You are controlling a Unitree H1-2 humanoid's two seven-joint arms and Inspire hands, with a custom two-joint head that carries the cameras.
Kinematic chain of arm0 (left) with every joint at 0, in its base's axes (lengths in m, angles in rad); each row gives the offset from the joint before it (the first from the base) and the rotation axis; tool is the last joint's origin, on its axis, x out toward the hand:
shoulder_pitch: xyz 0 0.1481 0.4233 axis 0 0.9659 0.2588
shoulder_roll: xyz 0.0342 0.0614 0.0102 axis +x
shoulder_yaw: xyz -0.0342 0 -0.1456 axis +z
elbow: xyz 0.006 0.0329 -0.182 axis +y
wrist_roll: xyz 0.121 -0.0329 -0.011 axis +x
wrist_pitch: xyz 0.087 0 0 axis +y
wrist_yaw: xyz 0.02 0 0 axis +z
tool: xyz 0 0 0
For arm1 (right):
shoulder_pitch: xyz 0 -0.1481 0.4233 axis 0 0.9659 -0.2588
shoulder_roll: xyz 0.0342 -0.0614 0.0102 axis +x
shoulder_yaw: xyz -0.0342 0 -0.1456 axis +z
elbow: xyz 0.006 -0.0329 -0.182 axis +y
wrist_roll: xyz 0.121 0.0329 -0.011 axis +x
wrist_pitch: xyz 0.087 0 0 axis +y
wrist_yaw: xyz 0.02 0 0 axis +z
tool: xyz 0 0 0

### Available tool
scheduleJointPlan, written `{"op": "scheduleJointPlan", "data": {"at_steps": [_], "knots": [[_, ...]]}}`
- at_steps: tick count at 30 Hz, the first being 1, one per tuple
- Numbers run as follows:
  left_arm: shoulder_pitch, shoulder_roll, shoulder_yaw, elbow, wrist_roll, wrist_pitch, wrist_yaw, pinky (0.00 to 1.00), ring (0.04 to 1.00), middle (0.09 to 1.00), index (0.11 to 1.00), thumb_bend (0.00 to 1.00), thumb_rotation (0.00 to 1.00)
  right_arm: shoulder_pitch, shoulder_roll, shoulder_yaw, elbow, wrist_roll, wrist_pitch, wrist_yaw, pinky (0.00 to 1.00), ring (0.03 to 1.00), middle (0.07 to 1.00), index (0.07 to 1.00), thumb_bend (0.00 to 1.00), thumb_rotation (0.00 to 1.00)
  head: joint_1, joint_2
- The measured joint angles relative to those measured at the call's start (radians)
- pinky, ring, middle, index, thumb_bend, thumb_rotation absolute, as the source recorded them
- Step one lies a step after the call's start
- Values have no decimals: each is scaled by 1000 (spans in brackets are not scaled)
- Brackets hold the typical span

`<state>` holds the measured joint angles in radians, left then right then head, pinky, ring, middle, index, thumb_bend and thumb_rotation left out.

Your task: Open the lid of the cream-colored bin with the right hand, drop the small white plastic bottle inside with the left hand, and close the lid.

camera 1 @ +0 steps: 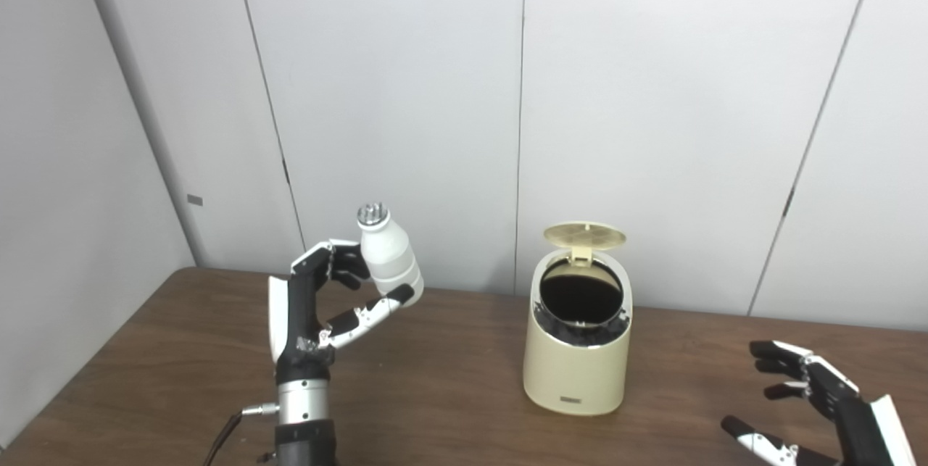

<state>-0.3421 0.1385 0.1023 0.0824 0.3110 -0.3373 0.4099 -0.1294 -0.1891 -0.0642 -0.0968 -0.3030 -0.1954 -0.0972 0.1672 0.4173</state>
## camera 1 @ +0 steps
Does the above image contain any small white plastic bottle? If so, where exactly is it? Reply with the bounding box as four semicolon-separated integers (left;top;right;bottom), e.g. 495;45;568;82
356;202;425;300

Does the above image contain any cream-colored bin body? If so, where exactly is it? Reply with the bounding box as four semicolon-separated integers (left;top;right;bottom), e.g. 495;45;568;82
523;247;634;417

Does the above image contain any cream round bin lid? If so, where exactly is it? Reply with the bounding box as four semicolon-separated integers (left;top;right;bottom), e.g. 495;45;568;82
543;221;627;264

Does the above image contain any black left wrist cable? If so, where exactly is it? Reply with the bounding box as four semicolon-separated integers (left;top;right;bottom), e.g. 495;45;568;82
203;402;280;466

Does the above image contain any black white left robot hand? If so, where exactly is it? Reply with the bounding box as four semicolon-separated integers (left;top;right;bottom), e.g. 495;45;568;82
268;238;415;383

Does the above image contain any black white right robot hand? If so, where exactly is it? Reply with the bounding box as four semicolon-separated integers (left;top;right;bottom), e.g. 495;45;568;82
721;340;916;466

